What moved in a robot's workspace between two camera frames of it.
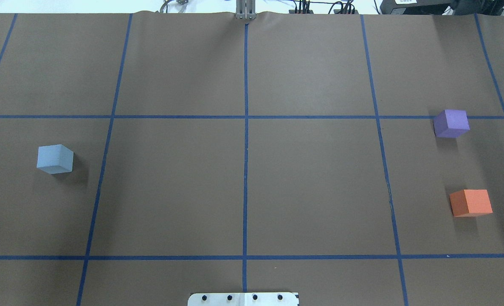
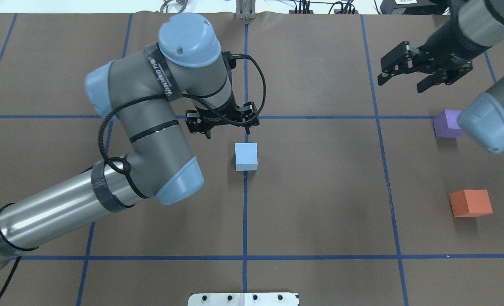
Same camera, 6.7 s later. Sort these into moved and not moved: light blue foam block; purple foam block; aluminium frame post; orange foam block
Moved: light blue foam block
Not moved: orange foam block; aluminium frame post; purple foam block
